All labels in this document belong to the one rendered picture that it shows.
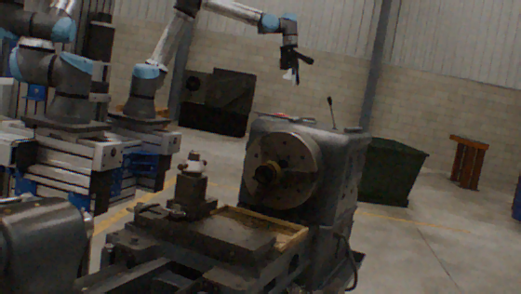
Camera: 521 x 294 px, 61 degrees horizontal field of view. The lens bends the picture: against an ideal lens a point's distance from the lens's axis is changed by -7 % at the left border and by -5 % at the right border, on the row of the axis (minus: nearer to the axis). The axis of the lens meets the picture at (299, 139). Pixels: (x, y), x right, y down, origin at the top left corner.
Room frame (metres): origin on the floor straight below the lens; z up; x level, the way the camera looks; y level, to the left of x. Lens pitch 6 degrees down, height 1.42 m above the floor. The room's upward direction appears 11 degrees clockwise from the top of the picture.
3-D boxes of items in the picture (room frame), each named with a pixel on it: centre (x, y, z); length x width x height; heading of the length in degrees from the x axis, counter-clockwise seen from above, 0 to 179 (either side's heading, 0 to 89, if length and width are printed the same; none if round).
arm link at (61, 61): (1.55, 0.82, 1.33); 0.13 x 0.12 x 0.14; 102
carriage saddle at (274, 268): (1.28, 0.24, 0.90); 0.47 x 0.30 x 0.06; 71
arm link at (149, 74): (2.05, 0.73, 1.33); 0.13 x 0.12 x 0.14; 8
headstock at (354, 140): (2.25, -0.07, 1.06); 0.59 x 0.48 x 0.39; 161
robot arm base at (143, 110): (2.04, 0.73, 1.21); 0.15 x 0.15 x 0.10
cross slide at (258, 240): (1.33, 0.24, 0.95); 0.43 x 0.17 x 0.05; 71
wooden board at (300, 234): (1.63, 0.12, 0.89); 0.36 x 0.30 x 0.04; 71
